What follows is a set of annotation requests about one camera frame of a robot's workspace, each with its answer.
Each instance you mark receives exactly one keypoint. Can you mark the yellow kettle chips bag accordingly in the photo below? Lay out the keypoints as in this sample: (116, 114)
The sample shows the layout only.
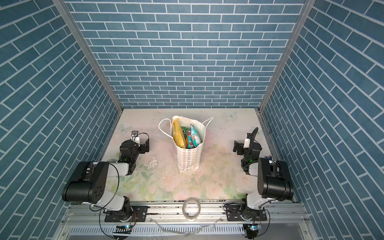
(178, 134)

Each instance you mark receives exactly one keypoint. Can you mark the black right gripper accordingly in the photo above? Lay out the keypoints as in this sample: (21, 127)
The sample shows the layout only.
(238, 146)

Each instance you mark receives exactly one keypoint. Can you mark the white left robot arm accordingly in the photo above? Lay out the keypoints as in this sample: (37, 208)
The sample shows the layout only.
(88, 182)

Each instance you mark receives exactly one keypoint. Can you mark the green Fox's spring tea candy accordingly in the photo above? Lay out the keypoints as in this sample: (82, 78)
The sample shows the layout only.
(185, 131)

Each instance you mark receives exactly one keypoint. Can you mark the white cable tie strip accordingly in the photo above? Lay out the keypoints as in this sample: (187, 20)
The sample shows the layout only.
(188, 229)

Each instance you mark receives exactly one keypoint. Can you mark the aluminium front rail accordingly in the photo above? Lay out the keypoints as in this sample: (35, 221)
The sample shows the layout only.
(208, 212)

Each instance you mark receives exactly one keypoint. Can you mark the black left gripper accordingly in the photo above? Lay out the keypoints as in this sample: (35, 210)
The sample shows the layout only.
(144, 145)

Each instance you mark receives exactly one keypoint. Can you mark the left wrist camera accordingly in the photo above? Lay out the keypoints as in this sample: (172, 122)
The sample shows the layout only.
(135, 137)

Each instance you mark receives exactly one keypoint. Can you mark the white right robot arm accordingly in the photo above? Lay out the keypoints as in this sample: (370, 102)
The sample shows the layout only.
(273, 177)

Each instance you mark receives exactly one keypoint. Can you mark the clear tape roll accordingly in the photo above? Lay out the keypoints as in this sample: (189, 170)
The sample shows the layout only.
(191, 209)

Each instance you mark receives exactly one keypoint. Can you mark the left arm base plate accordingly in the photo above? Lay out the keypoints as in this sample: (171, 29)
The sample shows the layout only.
(132, 214)

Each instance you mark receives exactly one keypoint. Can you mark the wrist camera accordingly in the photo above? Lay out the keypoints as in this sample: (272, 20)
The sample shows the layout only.
(247, 140)
(135, 137)

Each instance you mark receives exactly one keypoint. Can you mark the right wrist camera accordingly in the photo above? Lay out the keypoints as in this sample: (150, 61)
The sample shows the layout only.
(247, 140)

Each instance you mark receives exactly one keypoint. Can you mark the white patterned paper bag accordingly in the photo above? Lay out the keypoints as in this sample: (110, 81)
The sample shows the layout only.
(187, 159)

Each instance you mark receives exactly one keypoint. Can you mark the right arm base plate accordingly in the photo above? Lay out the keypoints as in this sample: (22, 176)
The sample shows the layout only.
(236, 213)

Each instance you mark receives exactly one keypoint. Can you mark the teal Fox's mint blossom candy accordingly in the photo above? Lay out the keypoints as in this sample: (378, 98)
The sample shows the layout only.
(195, 137)

